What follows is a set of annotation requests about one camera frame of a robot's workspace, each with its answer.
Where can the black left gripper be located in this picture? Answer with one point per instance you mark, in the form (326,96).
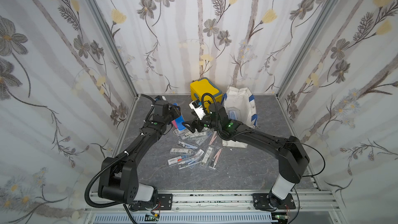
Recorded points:
(176,112)

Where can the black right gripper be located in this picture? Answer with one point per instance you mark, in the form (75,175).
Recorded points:
(198,124)

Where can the clear case blue label compass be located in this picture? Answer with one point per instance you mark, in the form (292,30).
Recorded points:
(234,113)

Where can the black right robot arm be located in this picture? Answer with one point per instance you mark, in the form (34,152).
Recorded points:
(292,157)

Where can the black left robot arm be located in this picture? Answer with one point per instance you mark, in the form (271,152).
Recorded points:
(117,181)

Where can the clear case pink compass upper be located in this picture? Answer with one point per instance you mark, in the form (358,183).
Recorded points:
(213,138)

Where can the clear case pink compass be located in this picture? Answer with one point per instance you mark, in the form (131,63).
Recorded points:
(213,138)
(215,159)

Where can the pink plastic case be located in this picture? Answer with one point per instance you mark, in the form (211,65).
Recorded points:
(174,124)

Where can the clear case white barcode label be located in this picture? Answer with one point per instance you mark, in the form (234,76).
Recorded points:
(207,156)

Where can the yellow lidded storage box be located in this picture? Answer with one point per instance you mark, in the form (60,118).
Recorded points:
(204,85)

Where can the clear case red mark label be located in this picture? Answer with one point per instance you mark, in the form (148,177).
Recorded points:
(176,160)

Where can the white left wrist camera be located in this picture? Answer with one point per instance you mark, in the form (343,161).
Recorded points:
(160,98)

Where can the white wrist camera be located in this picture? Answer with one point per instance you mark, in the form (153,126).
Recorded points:
(160,98)
(197,107)

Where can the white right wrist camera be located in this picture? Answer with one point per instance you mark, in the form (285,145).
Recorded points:
(197,107)

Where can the white canvas bag blue handles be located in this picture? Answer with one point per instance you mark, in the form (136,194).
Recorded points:
(244,100)

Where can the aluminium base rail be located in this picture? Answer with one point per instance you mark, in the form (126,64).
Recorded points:
(227,207)

